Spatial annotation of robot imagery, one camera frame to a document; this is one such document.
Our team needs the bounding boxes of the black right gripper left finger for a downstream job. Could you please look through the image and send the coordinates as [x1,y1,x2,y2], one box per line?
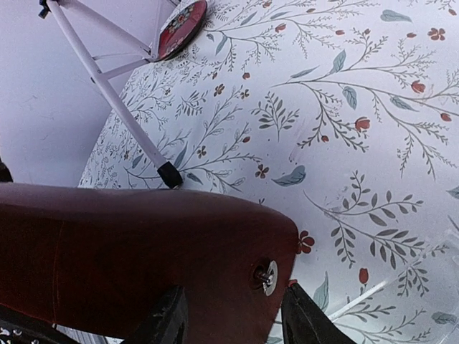
[125,286,189,344]

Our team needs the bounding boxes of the dark red wooden metronome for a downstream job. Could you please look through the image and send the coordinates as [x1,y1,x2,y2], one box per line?
[1,183,298,343]

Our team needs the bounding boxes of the floral table cloth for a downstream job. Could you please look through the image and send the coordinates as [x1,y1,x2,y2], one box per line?
[77,0,459,344]

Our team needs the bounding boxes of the white tripod music stand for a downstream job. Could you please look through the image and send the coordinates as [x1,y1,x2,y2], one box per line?
[39,1,183,189]

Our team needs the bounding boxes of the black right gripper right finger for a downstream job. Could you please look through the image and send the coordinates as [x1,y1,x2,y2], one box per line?
[280,282,355,344]

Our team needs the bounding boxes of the clear plastic metronome cover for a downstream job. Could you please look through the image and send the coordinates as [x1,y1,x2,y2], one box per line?
[329,216,458,343]

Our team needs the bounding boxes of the red floral round tin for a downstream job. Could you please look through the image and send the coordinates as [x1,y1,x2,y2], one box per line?
[151,1,208,62]

